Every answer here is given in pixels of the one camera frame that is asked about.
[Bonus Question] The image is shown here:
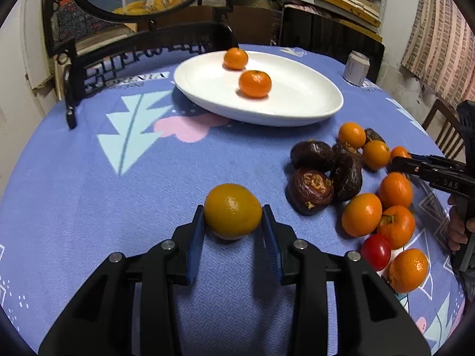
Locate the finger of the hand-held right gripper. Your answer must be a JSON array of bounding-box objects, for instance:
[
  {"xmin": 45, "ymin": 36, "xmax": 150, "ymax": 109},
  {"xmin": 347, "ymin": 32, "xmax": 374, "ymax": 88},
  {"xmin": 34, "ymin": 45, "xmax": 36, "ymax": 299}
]
[
  {"xmin": 390, "ymin": 157, "xmax": 433, "ymax": 179},
  {"xmin": 410, "ymin": 154, "xmax": 464, "ymax": 173}
]

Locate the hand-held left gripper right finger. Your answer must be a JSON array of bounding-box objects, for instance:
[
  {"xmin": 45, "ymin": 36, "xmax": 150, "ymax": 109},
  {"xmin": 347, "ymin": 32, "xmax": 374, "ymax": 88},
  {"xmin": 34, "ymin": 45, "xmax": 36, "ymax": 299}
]
[{"xmin": 262, "ymin": 205, "xmax": 431, "ymax": 356}]

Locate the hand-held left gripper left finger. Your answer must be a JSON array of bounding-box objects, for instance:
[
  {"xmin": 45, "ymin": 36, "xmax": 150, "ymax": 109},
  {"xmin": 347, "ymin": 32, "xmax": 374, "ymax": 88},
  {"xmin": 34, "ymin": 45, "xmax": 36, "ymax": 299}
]
[{"xmin": 38, "ymin": 205, "xmax": 206, "ymax": 356}]

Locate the yellowish orange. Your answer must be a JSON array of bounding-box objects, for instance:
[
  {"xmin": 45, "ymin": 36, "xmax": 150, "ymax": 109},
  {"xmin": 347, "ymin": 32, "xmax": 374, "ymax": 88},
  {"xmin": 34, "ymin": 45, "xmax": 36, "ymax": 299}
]
[{"xmin": 204, "ymin": 183, "xmax": 263, "ymax": 240}]

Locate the red cherry tomato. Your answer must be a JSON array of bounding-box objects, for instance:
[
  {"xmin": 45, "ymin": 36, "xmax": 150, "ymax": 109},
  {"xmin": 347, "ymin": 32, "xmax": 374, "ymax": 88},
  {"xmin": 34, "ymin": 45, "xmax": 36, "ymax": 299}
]
[{"xmin": 361, "ymin": 234, "xmax": 392, "ymax": 271}]

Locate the white oval plate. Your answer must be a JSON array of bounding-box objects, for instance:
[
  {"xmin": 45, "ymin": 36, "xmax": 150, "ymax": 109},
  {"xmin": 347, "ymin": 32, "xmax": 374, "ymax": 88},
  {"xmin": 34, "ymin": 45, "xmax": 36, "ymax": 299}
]
[{"xmin": 173, "ymin": 51, "xmax": 344, "ymax": 127}]

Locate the person's right hand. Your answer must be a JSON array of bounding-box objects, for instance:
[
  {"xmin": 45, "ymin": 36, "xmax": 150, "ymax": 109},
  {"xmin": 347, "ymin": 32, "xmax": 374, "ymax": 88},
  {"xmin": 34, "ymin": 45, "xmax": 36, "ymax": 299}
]
[{"xmin": 447, "ymin": 195, "xmax": 475, "ymax": 255}]

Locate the wooden slatted chair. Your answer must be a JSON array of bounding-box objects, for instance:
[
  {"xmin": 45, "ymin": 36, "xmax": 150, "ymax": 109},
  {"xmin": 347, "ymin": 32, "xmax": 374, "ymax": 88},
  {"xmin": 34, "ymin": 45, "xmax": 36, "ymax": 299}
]
[{"xmin": 423, "ymin": 98, "xmax": 466, "ymax": 160}]

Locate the blue printed tablecloth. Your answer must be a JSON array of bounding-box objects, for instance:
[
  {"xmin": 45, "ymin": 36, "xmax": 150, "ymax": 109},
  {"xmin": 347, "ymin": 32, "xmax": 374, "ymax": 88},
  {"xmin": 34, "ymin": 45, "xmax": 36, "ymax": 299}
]
[{"xmin": 0, "ymin": 44, "xmax": 469, "ymax": 356}]

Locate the grey drink can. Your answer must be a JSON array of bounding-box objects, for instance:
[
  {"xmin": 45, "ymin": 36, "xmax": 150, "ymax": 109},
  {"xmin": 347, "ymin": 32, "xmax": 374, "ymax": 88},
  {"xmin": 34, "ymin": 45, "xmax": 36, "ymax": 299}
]
[{"xmin": 342, "ymin": 50, "xmax": 371, "ymax": 88}]

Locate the brick pattern sheet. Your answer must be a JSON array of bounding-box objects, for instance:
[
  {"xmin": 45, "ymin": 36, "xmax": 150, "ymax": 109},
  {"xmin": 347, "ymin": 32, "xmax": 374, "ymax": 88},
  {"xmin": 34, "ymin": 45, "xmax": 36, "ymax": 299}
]
[{"xmin": 402, "ymin": 0, "xmax": 475, "ymax": 109}]

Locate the black panel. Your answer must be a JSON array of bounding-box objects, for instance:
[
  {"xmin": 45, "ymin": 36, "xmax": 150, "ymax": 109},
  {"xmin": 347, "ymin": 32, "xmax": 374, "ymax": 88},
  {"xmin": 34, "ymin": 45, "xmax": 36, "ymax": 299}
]
[{"xmin": 278, "ymin": 5, "xmax": 385, "ymax": 83}]

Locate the pink cloth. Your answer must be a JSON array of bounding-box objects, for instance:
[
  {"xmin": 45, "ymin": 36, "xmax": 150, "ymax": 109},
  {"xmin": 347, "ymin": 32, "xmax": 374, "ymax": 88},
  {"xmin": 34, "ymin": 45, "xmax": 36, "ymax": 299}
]
[{"xmin": 284, "ymin": 3, "xmax": 318, "ymax": 13}]

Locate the brown board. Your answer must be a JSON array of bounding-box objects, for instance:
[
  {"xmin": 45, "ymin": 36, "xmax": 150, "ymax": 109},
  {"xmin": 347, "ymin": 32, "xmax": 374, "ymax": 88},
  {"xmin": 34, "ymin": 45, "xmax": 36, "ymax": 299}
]
[{"xmin": 150, "ymin": 5, "xmax": 284, "ymax": 47}]

